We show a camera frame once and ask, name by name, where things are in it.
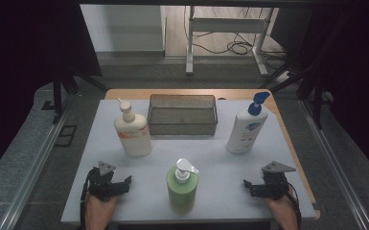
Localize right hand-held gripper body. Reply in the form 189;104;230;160
262;161;297;201

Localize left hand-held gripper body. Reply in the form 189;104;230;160
87;160;123;203

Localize cream pump bottle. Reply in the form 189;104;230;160
113;97;153;157

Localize white bottle with blue pump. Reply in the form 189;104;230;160
225;91;271;154

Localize green pump bottle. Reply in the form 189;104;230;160
166;157;200;216

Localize dark wire mesh basket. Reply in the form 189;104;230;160
147;93;219;136

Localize person's left hand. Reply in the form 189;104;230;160
85;192;120;223

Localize person's right hand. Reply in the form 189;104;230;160
263;188;296;221

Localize pale grey table mat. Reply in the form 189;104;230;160
60;99;317;223

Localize black stand legs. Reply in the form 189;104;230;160
52;63;109;124
258;12;356;130

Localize white power strip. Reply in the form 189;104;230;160
276;71;293;84

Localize dark curtain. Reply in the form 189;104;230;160
0;0;104;186
300;0;369;183

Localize white cabinet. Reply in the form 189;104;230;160
80;4;167;54

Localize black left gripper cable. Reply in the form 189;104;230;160
80;169;94;230

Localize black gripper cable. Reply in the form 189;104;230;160
80;169;94;230
286;182;303;230

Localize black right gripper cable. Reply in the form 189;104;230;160
286;182;303;230

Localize aluminium rail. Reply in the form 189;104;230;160
0;95;75;230
300;99;369;230

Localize black cable tangle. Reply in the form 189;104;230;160
185;6;288;70

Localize white metal desk frame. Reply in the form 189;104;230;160
185;5;274;78

